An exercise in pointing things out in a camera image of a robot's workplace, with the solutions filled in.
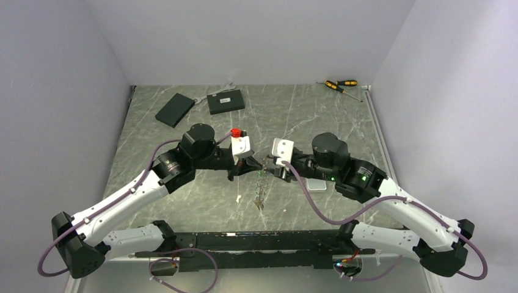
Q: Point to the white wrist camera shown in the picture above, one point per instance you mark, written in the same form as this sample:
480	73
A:
281	151
241	145

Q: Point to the black flat box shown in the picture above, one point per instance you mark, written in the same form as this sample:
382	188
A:
175	110

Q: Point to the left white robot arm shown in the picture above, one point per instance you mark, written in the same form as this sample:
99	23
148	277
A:
86	239

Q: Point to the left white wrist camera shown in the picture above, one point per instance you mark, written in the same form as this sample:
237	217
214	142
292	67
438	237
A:
241	145

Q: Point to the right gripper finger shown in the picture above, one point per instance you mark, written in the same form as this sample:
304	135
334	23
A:
270	160
275	171

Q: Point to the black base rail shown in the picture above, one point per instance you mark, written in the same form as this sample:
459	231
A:
318	249

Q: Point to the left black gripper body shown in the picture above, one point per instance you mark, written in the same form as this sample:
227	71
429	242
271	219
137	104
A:
218	160

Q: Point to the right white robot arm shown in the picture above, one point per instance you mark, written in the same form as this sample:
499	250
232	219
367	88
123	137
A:
435	241

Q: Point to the white smartphone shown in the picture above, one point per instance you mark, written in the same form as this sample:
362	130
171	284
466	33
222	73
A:
316	185

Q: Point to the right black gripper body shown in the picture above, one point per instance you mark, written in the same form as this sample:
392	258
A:
306	166

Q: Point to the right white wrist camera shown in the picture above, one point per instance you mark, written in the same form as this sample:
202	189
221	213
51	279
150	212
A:
281	151

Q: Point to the large metal keyring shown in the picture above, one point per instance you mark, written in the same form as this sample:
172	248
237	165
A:
262	185

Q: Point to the yellow black screwdriver rear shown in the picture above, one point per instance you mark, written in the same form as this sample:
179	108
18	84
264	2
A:
346	83

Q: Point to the yellow black screwdriver front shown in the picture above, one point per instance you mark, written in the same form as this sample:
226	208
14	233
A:
342	90

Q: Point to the black box with label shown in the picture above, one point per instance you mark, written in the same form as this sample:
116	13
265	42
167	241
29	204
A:
223	102

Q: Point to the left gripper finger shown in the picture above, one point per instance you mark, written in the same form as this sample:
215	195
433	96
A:
252	163
244	169

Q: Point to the silver wrench at back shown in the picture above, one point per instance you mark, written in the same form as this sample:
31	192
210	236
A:
227	87

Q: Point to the yellow black screwdriver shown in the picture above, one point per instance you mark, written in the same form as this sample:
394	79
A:
342	90
346	83

